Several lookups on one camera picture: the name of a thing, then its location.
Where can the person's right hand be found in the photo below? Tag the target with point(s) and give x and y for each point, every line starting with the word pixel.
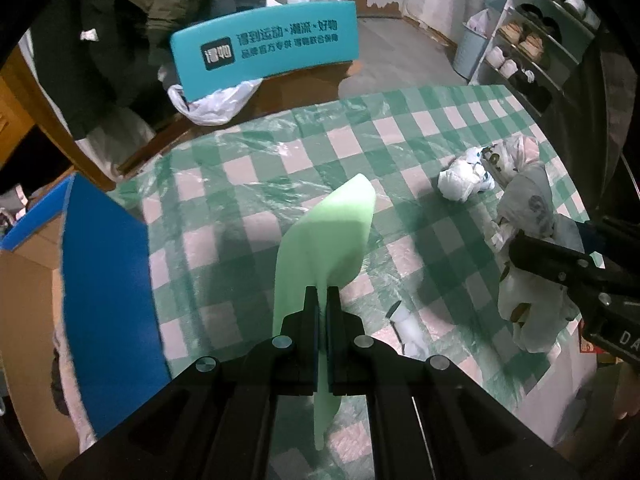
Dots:
pixel 627 390

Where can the white hanging garment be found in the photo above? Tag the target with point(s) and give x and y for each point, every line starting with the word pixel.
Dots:
pixel 115 140

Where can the blue-edged cardboard shoe box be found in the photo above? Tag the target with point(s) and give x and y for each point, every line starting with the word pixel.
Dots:
pixel 110 285

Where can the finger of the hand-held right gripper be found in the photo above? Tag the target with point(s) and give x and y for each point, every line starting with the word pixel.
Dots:
pixel 545 257
pixel 595 235

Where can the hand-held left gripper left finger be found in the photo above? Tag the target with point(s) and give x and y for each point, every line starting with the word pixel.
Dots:
pixel 312 340

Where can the light blue trash bin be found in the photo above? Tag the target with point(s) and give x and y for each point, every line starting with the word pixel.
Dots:
pixel 470 50

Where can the brown cardboard box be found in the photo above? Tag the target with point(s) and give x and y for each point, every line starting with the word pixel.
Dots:
pixel 300 91

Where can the black hanging jacket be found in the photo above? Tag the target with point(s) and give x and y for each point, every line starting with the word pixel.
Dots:
pixel 100 50

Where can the small white tube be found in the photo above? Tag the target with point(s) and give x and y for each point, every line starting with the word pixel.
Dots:
pixel 410 332

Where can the white blue crumpled bag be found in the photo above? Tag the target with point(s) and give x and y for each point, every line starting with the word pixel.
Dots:
pixel 467 180

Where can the light green foam sheet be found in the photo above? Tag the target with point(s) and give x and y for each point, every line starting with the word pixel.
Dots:
pixel 325 230

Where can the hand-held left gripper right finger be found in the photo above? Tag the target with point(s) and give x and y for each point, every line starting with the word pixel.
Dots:
pixel 334 340

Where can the wooden louvered wardrobe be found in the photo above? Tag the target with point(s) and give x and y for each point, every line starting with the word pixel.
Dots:
pixel 30 100

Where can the teal printed box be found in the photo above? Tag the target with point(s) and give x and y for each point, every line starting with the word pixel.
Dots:
pixel 270 45

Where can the grey shoe rack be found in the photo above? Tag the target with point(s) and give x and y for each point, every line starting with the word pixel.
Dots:
pixel 535 35

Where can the large translucent white plastic bag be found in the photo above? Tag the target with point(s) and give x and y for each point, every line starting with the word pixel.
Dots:
pixel 532 205

